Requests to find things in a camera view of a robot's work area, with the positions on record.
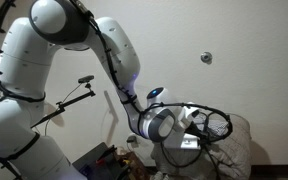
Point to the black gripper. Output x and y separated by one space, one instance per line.
193 130

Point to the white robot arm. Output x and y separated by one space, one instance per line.
26 53

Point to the striped cloth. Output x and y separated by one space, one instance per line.
214 126

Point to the black case on floor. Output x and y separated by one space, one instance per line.
101 163

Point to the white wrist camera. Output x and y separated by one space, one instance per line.
190 142

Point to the round metal wall fixture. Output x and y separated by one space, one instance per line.
206 57

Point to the black external camera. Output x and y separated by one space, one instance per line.
86 79

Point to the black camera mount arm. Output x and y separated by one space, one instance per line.
63 104

